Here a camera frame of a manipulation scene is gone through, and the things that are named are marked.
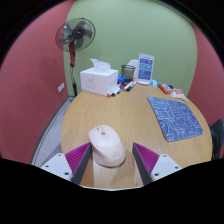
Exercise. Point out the pale pink computer mouse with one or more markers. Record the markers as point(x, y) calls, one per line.
point(106, 146)

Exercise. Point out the blue whiteboard eraser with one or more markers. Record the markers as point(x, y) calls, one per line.
point(121, 79)

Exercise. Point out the black red standing fan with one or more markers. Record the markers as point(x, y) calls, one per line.
point(75, 33)

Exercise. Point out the white plastic chair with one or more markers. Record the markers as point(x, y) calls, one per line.
point(133, 65)

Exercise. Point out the black office chair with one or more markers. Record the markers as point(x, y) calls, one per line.
point(218, 138)

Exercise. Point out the red-capped whiteboard marker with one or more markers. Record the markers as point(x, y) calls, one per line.
point(129, 85)
point(113, 91)

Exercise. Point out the white blue sign stand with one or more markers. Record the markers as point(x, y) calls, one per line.
point(145, 68)

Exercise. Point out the blue patterned mouse pad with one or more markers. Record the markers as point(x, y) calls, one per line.
point(175, 118)

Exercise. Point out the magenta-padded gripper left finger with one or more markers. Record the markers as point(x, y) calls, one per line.
point(60, 165)

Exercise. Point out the red snack packet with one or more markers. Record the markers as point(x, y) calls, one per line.
point(165, 88)

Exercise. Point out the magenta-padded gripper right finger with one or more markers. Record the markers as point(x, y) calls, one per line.
point(164, 165)

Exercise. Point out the dark mesh pen cup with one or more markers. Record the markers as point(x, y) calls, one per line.
point(128, 72)

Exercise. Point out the white tissue box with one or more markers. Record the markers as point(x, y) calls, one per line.
point(98, 81)

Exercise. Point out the white wall socket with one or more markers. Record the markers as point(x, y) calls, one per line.
point(61, 87)

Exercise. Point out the orange white snack packet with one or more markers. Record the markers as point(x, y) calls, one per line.
point(182, 96)

